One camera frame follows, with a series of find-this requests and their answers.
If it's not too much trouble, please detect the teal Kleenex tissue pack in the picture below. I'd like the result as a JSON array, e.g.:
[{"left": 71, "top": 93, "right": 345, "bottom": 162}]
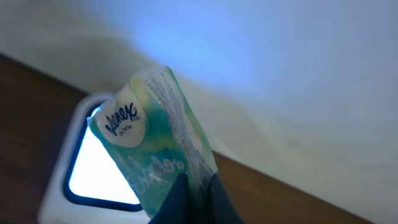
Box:
[{"left": 88, "top": 67, "right": 218, "bottom": 222}]

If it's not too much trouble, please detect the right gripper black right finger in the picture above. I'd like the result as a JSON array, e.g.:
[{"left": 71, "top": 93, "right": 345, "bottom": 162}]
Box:
[{"left": 206, "top": 174, "right": 245, "bottom": 224}]

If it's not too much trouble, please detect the white barcode scanner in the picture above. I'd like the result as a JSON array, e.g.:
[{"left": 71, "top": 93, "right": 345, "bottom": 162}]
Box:
[{"left": 38, "top": 93, "right": 149, "bottom": 224}]

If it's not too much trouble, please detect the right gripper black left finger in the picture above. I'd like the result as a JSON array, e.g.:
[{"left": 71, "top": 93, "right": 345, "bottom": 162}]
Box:
[{"left": 149, "top": 173, "right": 190, "bottom": 224}]

